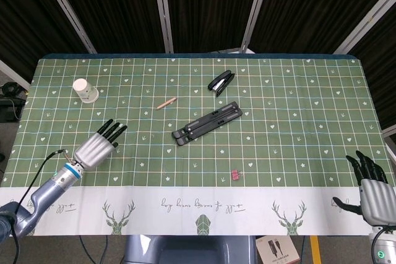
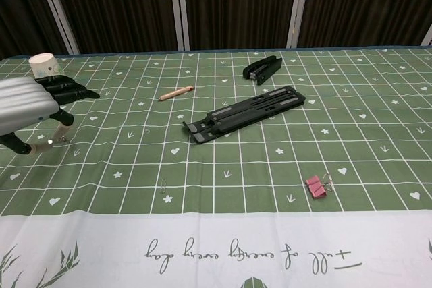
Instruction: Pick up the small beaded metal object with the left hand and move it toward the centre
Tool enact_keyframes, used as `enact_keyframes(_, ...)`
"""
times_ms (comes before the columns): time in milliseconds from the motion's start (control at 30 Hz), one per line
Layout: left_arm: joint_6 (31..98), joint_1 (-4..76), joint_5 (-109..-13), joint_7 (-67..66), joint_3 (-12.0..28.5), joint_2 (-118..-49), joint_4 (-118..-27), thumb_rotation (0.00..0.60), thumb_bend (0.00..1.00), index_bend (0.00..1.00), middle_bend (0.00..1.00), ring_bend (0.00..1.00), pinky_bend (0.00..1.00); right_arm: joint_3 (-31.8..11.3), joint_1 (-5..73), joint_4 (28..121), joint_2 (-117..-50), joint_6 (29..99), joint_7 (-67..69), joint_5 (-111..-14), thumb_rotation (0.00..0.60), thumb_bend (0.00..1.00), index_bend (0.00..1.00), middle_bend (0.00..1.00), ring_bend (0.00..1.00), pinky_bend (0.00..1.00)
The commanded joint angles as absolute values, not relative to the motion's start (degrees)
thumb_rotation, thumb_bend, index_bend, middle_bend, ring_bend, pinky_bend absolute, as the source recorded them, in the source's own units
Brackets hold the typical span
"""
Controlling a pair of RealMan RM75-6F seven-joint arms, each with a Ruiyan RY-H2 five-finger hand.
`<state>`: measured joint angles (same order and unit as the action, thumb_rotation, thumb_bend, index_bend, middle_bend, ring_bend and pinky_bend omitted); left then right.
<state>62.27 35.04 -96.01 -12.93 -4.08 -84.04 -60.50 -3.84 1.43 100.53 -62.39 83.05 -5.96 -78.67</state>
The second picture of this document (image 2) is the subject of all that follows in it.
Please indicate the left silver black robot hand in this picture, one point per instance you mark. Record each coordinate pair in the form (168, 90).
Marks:
(30, 99)

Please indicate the white paper cup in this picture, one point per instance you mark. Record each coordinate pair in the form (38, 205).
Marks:
(45, 64)

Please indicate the short wooden pencil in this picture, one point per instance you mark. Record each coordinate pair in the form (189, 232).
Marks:
(177, 92)

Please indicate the small metal paper clip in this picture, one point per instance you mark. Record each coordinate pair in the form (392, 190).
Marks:
(163, 185)

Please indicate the green grid tablecloth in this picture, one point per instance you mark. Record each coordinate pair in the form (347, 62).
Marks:
(216, 173)

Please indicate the black folding laptop stand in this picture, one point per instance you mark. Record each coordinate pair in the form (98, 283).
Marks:
(243, 112)

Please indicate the black stapler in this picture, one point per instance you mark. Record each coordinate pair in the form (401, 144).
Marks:
(262, 68)

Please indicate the pink binder clip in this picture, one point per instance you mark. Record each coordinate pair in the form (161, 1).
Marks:
(316, 186)

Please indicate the white partition frame post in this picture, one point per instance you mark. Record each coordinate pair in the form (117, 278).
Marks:
(57, 8)
(299, 4)
(180, 6)
(428, 36)

